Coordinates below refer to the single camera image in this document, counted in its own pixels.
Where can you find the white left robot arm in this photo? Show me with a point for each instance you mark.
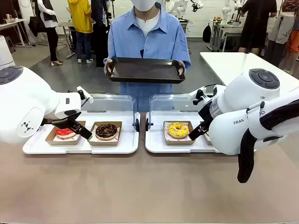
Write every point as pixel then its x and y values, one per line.
pixel 25 102

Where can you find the person's right hand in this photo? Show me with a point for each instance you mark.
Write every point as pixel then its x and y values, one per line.
pixel 109 66

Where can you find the person in black shirt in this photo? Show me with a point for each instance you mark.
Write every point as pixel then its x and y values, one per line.
pixel 257 23

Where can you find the black backpack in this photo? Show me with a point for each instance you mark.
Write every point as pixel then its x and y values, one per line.
pixel 207 33

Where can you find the white round appliance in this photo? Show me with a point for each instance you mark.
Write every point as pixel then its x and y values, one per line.
pixel 5 51

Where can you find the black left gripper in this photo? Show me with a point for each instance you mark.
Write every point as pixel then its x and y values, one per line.
pixel 56 122

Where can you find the mannequin with white orange clothes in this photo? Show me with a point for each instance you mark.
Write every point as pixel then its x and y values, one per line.
pixel 286 30

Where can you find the person in yellow jacket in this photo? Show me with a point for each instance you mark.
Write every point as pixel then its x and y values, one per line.
pixel 80 21

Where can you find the cardboard box of dark donut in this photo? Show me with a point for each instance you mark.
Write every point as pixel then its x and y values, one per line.
pixel 208 140

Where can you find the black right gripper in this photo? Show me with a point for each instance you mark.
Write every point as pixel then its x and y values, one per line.
pixel 206 113

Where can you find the white face mask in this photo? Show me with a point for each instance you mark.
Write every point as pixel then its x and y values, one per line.
pixel 144 4

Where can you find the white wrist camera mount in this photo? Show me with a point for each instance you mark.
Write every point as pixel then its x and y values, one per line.
pixel 80 93
pixel 202 93

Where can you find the black serving tray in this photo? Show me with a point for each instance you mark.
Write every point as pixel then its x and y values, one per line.
pixel 144 70

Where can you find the person in black vest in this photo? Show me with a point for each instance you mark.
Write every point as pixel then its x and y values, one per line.
pixel 47 21

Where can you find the person in blue shirt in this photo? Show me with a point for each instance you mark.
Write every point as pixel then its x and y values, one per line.
pixel 149 39

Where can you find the clear plastic display lid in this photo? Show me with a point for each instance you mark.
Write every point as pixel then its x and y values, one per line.
pixel 168 102
pixel 116 102

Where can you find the cardboard box of chocolate donut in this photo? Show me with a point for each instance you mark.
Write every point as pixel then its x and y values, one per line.
pixel 93 141

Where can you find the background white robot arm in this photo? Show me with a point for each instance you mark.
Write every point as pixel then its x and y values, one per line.
pixel 226 12
pixel 181 9

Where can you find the red glazed donut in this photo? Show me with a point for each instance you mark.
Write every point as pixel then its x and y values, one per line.
pixel 64 132

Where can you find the cardboard box of red donut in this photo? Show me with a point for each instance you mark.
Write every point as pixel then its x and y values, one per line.
pixel 51 140

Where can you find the yellow sprinkled donut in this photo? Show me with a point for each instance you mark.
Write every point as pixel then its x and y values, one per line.
pixel 178 129

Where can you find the white display tray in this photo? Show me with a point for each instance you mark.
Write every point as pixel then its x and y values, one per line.
pixel 158 147
pixel 70 149

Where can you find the person's left hand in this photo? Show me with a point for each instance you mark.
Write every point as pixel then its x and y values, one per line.
pixel 182 68

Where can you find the person in dark clothes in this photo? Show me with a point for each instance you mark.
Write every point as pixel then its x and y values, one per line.
pixel 100 28

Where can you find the white side table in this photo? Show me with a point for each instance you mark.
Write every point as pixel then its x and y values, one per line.
pixel 233 65

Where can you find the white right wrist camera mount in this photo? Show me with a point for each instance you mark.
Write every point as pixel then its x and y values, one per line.
pixel 202 93

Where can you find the background work table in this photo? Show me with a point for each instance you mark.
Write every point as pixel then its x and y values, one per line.
pixel 224 28

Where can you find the cardboard box of yellow donut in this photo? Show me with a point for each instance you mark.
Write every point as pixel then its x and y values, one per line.
pixel 168 141

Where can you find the white desk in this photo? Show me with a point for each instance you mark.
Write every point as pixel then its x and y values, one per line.
pixel 11 23

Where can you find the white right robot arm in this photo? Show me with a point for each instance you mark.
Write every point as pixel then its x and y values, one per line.
pixel 245 116

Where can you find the chocolate sprinkled donut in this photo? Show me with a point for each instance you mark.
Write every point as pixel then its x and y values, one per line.
pixel 106 131

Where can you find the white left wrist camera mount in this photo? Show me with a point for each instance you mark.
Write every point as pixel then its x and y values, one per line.
pixel 80 93

